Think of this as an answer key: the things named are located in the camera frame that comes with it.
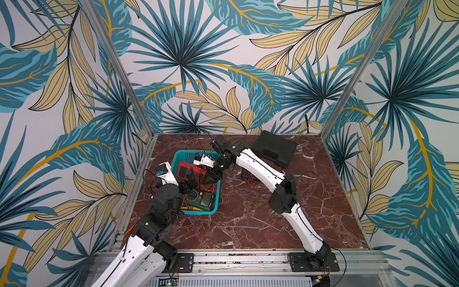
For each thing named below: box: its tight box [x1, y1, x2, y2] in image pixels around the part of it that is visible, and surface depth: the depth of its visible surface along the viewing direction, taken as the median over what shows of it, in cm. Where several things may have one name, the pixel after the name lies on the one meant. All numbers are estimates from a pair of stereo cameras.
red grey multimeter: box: [196, 177, 217, 194], surface depth 82 cm
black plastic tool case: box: [248, 130, 298, 169], surface depth 108 cm
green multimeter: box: [185, 188, 215, 212], surface depth 80 cm
